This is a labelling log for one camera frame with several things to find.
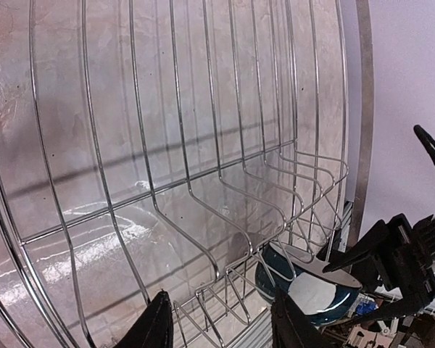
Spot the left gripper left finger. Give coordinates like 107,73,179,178
115,290,174,348

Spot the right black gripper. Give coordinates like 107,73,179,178
323,214,435,326

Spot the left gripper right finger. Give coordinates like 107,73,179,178
270,286,333,348

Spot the black rimmed white bowl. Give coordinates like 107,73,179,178
254,242,362,326

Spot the metal wire dish rack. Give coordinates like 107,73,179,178
0,1,349,347

